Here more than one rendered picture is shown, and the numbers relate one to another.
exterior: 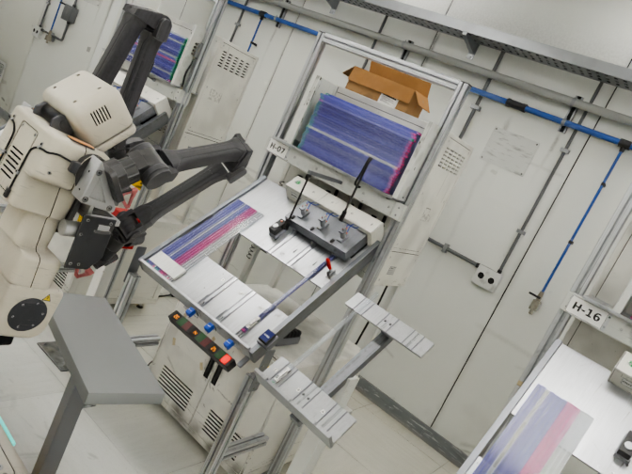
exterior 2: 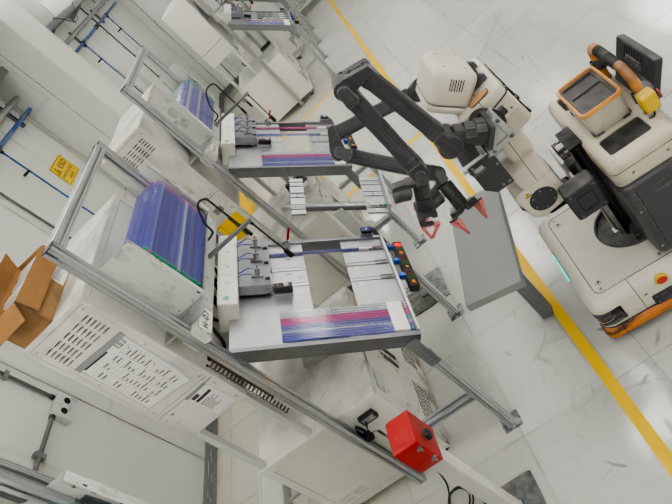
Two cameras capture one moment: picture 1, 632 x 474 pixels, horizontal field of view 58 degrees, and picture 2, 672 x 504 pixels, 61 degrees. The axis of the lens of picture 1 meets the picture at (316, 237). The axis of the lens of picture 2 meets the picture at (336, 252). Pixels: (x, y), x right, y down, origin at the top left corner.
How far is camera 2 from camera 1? 3.43 m
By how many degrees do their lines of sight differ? 96
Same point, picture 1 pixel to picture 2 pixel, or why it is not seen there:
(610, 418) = (254, 151)
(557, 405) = (267, 158)
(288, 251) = (294, 276)
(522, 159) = not seen: outside the picture
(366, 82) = (40, 288)
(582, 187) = not seen: outside the picture
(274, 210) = (264, 314)
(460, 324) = (113, 436)
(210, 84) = not seen: outside the picture
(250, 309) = (359, 256)
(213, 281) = (369, 286)
